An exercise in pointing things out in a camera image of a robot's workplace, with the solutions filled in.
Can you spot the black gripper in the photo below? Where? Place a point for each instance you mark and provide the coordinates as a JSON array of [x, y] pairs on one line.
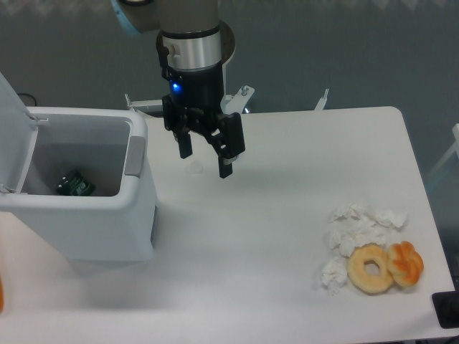
[[194, 103]]

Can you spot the white trash can lid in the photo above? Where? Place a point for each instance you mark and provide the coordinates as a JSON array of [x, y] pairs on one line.
[[19, 131]]

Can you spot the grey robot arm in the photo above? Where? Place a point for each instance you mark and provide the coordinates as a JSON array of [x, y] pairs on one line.
[[171, 16]]

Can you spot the white trash can body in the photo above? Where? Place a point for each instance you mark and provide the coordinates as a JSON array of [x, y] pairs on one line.
[[108, 147]]

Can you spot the green packet in trash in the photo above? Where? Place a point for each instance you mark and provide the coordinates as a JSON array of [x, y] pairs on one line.
[[74, 184]]

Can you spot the large crumpled white tissue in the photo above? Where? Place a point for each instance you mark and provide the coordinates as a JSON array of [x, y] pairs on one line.
[[355, 225]]

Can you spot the small crumpled white tissue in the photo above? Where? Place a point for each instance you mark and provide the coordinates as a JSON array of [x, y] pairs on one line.
[[334, 275]]

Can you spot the orange glazed twisted bun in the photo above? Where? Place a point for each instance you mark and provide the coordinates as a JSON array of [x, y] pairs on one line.
[[404, 263]]

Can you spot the white stand at right edge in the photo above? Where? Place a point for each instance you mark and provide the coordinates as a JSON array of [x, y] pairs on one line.
[[444, 165]]

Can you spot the orange object at left edge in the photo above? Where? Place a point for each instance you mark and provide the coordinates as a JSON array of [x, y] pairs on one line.
[[1, 297]]

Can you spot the black device at table edge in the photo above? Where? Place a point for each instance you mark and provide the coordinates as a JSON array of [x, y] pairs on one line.
[[446, 308]]

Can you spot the white table frame bracket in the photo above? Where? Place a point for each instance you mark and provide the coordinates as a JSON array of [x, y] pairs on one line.
[[230, 103]]

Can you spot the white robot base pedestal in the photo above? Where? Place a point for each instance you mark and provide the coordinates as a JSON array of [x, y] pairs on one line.
[[197, 50]]

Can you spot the plain ring donut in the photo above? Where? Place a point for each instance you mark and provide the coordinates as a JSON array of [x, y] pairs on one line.
[[367, 269]]

